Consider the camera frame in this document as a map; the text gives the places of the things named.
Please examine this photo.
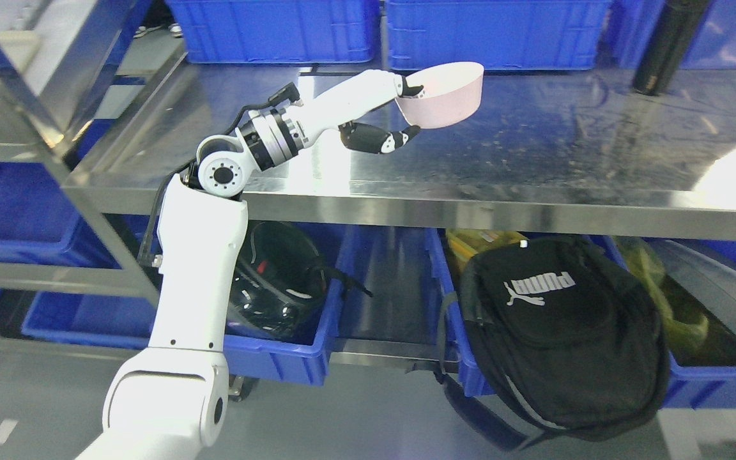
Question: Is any blue crate top left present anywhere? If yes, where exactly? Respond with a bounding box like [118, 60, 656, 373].
[167, 1, 380, 65]

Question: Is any black cylindrical bottle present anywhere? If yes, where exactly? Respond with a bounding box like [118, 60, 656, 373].
[632, 1, 710, 96]

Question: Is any black helmet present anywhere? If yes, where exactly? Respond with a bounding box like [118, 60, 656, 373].
[226, 220, 373, 342]

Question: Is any blue crate top middle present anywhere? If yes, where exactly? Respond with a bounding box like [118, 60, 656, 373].
[385, 1, 611, 71]

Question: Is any blue bin with helmet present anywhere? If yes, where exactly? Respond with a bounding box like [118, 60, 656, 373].
[21, 222, 353, 385]

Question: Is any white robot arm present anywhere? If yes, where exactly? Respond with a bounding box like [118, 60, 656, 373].
[79, 82, 301, 459]

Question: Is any blue bin lower right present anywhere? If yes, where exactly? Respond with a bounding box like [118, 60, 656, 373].
[591, 236, 736, 410]

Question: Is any steel work table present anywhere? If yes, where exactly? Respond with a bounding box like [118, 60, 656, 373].
[0, 51, 736, 378]

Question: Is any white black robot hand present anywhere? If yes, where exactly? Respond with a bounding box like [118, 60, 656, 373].
[284, 70, 424, 154]

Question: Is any black puma backpack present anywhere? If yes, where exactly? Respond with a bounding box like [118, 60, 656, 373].
[434, 235, 671, 452]

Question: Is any yellow plastic bag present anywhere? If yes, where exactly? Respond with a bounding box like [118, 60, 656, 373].
[613, 236, 709, 351]

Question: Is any steel shelf rack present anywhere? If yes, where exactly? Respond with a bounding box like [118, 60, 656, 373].
[0, 1, 158, 303]

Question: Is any blue crate top right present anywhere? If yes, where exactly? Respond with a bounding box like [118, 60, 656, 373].
[604, 1, 736, 70]

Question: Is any pink ikea bowl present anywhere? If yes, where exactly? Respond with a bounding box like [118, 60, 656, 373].
[396, 61, 485, 129]

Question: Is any blue bin under backpack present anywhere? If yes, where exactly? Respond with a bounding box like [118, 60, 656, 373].
[424, 228, 493, 398]

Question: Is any blue crate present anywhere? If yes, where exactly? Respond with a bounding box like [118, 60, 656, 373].
[604, 1, 736, 70]
[167, 1, 380, 65]
[385, 1, 611, 71]

